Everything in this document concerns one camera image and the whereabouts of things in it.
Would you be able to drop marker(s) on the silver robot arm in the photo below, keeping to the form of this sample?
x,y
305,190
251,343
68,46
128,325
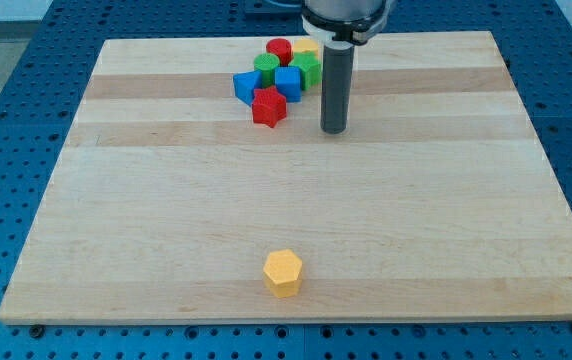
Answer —
x,y
340,24

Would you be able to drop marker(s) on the yellow hexagon block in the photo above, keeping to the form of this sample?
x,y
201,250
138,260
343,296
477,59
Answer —
x,y
282,273

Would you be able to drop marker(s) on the red star block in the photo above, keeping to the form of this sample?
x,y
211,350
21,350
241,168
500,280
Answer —
x,y
268,107

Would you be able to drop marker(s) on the blue cube block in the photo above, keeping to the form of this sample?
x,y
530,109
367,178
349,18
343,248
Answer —
x,y
288,83

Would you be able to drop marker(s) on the blue triangle block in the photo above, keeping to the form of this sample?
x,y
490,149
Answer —
x,y
245,84

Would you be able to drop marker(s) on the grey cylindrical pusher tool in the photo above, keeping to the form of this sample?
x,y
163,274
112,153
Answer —
x,y
336,84

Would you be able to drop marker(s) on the green cylinder block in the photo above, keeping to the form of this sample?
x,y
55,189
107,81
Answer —
x,y
266,64

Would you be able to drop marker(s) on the green star block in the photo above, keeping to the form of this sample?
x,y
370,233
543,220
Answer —
x,y
310,69

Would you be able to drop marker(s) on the red cylinder block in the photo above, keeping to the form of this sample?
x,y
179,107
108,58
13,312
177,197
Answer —
x,y
282,48

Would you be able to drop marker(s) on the yellow block behind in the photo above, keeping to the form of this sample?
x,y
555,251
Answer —
x,y
306,45

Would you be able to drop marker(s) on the wooden board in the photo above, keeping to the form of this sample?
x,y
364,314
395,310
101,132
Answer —
x,y
437,204

